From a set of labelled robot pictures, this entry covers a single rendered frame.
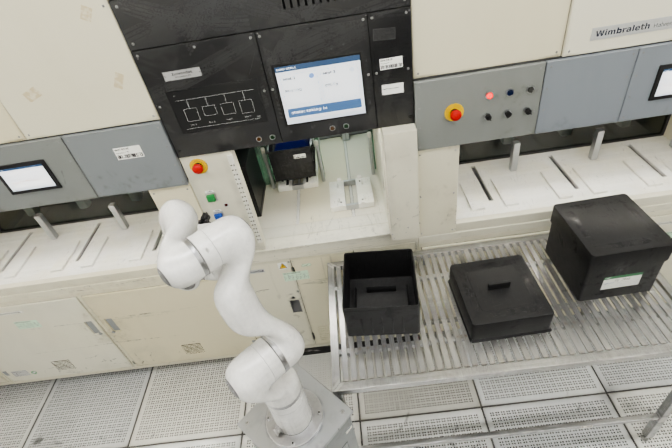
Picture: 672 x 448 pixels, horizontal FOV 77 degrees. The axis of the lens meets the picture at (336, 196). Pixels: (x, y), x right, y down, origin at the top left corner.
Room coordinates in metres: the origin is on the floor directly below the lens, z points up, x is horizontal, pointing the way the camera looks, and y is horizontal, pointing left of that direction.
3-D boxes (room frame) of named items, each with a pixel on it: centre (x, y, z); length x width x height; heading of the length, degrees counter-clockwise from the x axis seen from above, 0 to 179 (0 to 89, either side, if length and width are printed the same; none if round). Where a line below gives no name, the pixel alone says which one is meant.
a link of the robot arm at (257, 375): (0.65, 0.29, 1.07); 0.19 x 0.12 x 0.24; 126
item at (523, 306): (0.95, -0.53, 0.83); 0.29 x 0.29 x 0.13; 88
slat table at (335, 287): (0.99, -0.53, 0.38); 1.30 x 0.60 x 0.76; 86
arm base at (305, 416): (0.67, 0.27, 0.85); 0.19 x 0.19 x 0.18
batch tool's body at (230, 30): (1.77, 0.09, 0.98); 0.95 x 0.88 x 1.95; 176
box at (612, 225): (1.03, -0.97, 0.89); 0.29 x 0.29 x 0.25; 88
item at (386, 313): (1.05, -0.10, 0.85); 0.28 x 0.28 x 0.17; 81
